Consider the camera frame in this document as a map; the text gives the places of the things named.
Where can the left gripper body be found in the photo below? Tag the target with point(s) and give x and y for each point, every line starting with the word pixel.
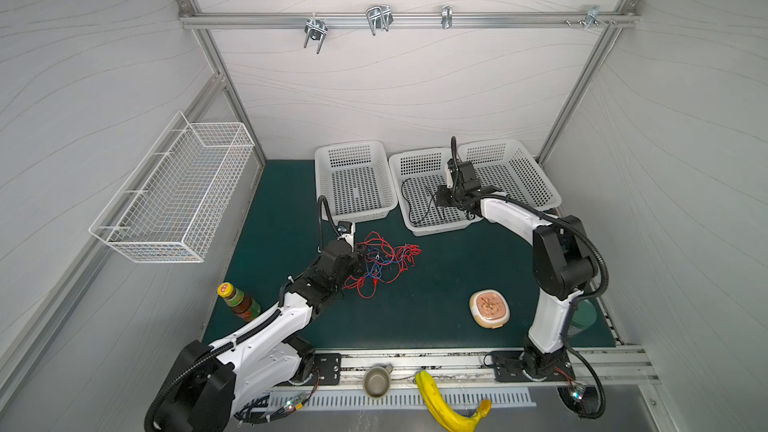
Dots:
pixel 353 266

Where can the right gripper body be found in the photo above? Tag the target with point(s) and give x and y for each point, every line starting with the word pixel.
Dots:
pixel 447 195

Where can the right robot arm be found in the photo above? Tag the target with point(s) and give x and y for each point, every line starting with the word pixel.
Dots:
pixel 568 267

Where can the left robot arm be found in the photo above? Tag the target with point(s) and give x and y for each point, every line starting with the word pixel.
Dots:
pixel 209 384

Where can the middle white perforated basket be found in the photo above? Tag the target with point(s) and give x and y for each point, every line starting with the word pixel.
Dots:
pixel 417 175

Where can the white perforated basket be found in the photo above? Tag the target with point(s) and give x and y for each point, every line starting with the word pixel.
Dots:
pixel 506 164
pixel 417 175
pixel 356 180

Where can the right white perforated basket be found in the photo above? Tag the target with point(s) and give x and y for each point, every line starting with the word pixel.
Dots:
pixel 506 164

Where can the left white perforated basket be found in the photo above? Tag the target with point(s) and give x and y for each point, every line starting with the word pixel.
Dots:
pixel 356 180

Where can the yellow capped sauce bottle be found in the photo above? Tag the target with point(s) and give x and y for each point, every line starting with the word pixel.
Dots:
pixel 239 302

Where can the round toy food disc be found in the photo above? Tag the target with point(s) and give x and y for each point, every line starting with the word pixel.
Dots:
pixel 489 309

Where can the green lidded jar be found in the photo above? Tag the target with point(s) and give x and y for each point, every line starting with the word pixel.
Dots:
pixel 584 317

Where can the yellow banana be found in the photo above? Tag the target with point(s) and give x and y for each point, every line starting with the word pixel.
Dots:
pixel 442 412

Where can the middle metal clamp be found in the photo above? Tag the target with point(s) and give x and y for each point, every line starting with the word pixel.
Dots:
pixel 379 17

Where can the metal clamp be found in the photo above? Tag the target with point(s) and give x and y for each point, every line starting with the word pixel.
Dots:
pixel 379 17
pixel 592 19
pixel 315 30

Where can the left metal clamp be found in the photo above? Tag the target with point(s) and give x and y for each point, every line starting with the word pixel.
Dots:
pixel 315 30

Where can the right metal clamp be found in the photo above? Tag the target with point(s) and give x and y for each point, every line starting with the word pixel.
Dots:
pixel 592 19

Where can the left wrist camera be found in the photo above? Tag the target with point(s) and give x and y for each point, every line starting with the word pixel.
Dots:
pixel 345 231

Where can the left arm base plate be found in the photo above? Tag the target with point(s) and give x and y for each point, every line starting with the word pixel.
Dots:
pixel 323 369

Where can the white vented cable duct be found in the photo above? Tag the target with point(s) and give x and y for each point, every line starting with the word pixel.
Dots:
pixel 463 400

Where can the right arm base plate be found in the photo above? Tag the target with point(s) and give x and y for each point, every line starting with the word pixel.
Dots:
pixel 510 366

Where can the small metal bracket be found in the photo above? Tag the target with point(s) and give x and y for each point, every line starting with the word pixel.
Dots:
pixel 446 17

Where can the white wire wall basket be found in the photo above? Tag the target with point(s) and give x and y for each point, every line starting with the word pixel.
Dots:
pixel 169 208

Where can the horizontal aluminium rail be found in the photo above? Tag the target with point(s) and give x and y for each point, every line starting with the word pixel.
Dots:
pixel 401 20

